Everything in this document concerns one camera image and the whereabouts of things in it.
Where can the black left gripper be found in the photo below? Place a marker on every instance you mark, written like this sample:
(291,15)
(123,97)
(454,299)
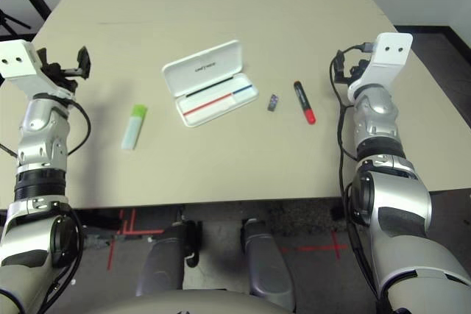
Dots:
(60,71)

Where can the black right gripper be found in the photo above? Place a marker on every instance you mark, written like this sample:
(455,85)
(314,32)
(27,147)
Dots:
(353,71)

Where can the black marker with red cap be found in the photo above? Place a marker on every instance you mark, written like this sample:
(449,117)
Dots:
(303,100)

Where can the green capped highlighter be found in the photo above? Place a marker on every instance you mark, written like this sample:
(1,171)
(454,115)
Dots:
(133,130)

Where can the white plastic pencil case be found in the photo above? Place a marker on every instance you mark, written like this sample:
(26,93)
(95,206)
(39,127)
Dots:
(209,86)

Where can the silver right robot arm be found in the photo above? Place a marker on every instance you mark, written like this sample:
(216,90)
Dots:
(397,211)

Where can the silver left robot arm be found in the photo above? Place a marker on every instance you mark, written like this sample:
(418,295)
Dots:
(40,134)

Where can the black tripod stand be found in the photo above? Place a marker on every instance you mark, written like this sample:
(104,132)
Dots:
(14,21)

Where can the grey robot right leg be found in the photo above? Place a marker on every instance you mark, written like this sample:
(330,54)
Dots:
(265,259)

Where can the grey robot leg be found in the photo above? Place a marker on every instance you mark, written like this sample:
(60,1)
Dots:
(162,259)
(265,259)

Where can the grey robot left leg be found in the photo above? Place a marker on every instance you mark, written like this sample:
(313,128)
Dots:
(162,259)

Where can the grey robot torso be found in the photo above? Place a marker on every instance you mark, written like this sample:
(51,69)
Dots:
(191,303)

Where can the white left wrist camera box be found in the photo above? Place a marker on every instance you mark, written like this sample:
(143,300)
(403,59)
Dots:
(18,60)

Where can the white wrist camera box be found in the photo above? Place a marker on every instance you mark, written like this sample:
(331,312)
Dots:
(390,53)
(18,60)

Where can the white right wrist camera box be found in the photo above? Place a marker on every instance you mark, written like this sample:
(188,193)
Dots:
(390,53)

